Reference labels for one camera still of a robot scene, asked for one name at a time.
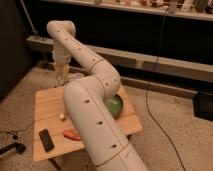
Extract black power cable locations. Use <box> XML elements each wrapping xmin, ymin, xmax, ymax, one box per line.
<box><xmin>144</xmin><ymin>8</ymin><xmax>186</xmax><ymax>171</ymax></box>

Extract metal lamp stand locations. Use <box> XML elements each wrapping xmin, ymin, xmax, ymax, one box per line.
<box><xmin>19</xmin><ymin>0</ymin><xmax>45</xmax><ymax>40</ymax></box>

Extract green ceramic bowl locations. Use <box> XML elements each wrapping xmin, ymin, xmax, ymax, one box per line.
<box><xmin>105</xmin><ymin>94</ymin><xmax>123</xmax><ymax>118</ymax></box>

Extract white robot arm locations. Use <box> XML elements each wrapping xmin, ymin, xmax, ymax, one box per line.
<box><xmin>47</xmin><ymin>21</ymin><xmax>148</xmax><ymax>171</ymax></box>

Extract thin black floor cable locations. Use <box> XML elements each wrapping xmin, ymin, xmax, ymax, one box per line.
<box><xmin>0</xmin><ymin>120</ymin><xmax>36</xmax><ymax>140</ymax></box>

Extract orange carrot toy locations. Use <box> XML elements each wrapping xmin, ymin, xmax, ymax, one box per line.
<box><xmin>63</xmin><ymin>130</ymin><xmax>81</xmax><ymax>141</ymax></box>

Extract black device on floor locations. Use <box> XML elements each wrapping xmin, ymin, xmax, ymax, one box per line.
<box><xmin>0</xmin><ymin>142</ymin><xmax>26</xmax><ymax>155</ymax></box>

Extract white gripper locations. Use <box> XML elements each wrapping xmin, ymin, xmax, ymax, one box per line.
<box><xmin>52</xmin><ymin>40</ymin><xmax>71</xmax><ymax>86</ymax></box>

